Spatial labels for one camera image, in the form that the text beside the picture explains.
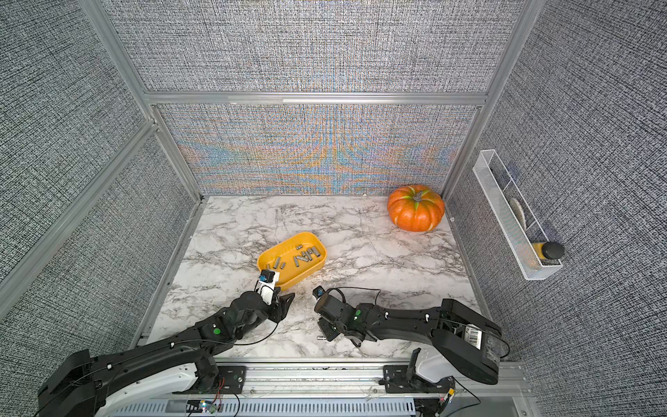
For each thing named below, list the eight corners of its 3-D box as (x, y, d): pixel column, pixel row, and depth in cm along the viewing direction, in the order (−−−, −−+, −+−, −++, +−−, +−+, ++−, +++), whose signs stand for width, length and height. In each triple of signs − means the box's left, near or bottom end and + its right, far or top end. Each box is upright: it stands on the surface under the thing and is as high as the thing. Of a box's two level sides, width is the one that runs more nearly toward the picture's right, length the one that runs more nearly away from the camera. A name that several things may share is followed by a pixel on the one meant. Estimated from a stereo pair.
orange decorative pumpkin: (391, 239, 108) (397, 218, 98) (385, 205, 120) (390, 184, 110) (439, 239, 108) (450, 218, 98) (428, 205, 120) (437, 184, 110)
